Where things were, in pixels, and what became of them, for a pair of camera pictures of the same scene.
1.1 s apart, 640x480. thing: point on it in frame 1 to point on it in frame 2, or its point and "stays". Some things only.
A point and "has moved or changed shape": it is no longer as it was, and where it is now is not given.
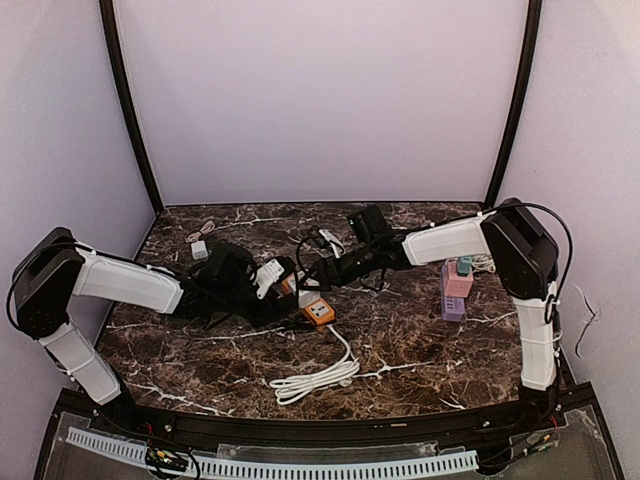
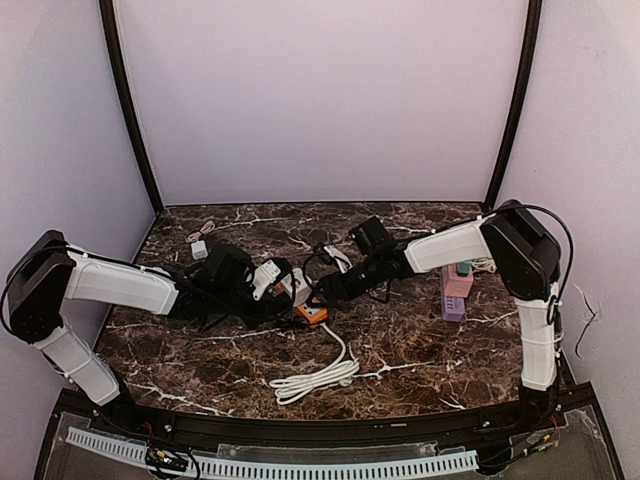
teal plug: (464, 265) stays
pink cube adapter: (455, 285) stays
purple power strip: (453, 308) stays
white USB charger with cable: (199, 247) stays
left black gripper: (273, 300) stays
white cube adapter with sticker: (306, 296) has moved or changed shape
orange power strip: (318, 313) has moved or changed shape
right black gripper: (316, 273) to (333, 288)
